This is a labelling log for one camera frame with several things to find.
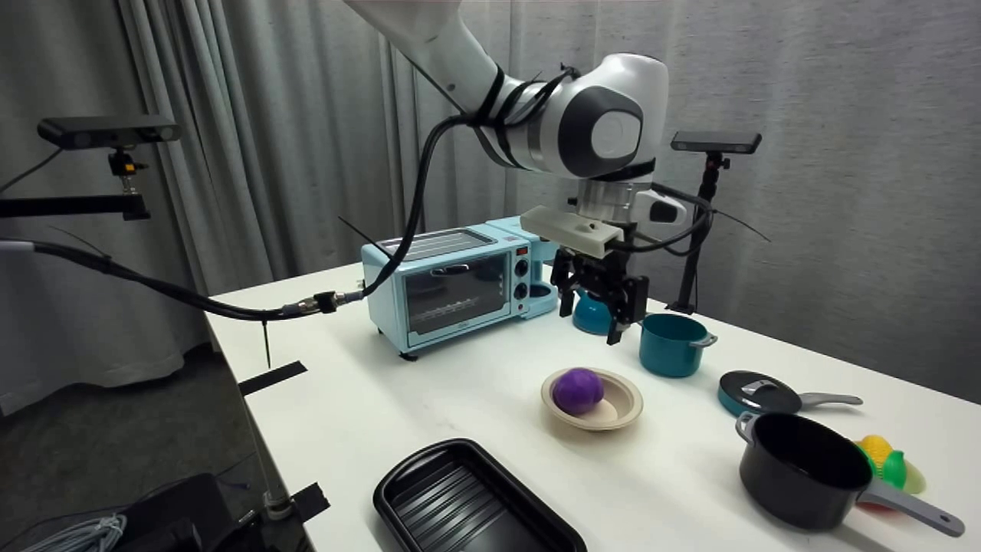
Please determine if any crumpled clear plastic sheet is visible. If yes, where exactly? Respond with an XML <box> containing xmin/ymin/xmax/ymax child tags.
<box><xmin>5</xmin><ymin>510</ymin><xmax>133</xmax><ymax>552</ymax></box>

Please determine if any yellow toy fruit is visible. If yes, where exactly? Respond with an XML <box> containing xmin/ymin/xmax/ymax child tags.
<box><xmin>857</xmin><ymin>433</ymin><xmax>896</xmax><ymax>470</ymax></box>

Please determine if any black tripod stand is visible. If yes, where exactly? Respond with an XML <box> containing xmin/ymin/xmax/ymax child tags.
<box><xmin>664</xmin><ymin>150</ymin><xmax>736</xmax><ymax>315</ymax></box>

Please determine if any green toy vegetable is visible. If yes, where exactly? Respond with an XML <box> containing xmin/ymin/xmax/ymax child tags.
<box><xmin>881</xmin><ymin>446</ymin><xmax>913</xmax><ymax>493</ymax></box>

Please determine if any black saucepan with grey handle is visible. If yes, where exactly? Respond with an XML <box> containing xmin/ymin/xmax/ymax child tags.
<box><xmin>732</xmin><ymin>406</ymin><xmax>968</xmax><ymax>539</ymax></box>

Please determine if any teal toy pot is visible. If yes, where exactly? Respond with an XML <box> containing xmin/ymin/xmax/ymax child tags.
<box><xmin>638</xmin><ymin>309</ymin><xmax>720</xmax><ymax>379</ymax></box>

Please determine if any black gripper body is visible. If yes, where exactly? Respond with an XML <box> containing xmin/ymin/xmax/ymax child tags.
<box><xmin>556</xmin><ymin>243</ymin><xmax>650</xmax><ymax>305</ymax></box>

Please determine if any black tape strip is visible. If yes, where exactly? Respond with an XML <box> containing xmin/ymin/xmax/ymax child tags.
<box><xmin>235</xmin><ymin>357</ymin><xmax>310</xmax><ymax>399</ymax></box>

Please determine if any small light blue dish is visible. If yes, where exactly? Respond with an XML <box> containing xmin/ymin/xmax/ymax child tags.
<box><xmin>516</xmin><ymin>281</ymin><xmax>563</xmax><ymax>320</ymax></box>

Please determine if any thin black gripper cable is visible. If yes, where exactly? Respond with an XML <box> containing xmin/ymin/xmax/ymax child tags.
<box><xmin>624</xmin><ymin>181</ymin><xmax>775</xmax><ymax>257</ymax></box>

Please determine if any black ridged grill tray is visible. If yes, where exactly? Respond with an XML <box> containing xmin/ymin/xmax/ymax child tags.
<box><xmin>370</xmin><ymin>435</ymin><xmax>592</xmax><ymax>552</ymax></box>

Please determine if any light blue toaster oven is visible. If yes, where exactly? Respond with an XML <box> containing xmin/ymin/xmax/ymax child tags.
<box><xmin>360</xmin><ymin>212</ymin><xmax>568</xmax><ymax>361</ymax></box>

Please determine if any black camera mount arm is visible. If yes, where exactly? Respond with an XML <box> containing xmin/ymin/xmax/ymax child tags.
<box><xmin>0</xmin><ymin>143</ymin><xmax>156</xmax><ymax>224</ymax></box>

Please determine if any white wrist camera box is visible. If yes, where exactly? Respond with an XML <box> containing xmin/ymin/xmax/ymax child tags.
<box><xmin>517</xmin><ymin>203</ymin><xmax>630</xmax><ymax>259</ymax></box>

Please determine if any grey curtain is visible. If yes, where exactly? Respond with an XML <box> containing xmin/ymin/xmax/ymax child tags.
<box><xmin>0</xmin><ymin>0</ymin><xmax>981</xmax><ymax>406</ymax></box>

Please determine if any purple plush toy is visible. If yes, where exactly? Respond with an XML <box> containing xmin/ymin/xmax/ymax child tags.
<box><xmin>548</xmin><ymin>364</ymin><xmax>610</xmax><ymax>421</ymax></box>

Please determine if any beige bowl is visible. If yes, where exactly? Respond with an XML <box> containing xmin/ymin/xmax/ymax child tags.
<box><xmin>537</xmin><ymin>364</ymin><xmax>646</xmax><ymax>435</ymax></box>

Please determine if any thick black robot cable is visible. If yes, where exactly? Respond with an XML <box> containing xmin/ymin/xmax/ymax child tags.
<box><xmin>29</xmin><ymin>61</ymin><xmax>582</xmax><ymax>326</ymax></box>

